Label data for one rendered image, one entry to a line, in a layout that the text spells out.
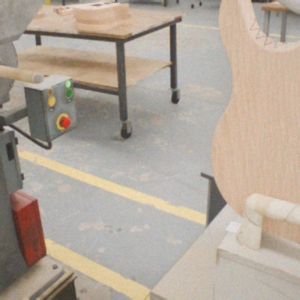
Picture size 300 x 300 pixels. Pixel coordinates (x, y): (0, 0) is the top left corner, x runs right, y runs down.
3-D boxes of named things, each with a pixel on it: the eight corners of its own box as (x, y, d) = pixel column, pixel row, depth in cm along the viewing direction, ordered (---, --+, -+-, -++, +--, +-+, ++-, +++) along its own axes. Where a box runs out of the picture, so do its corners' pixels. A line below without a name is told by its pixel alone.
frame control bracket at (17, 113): (-1, 124, 151) (-2, 114, 150) (37, 107, 165) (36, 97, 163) (6, 126, 149) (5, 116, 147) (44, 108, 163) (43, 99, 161)
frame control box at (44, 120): (-2, 147, 166) (-13, 84, 155) (37, 127, 181) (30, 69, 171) (41, 164, 152) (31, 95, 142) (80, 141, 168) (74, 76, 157)
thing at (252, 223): (237, 251, 71) (242, 205, 67) (244, 240, 74) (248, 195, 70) (255, 256, 70) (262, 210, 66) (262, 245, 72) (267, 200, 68)
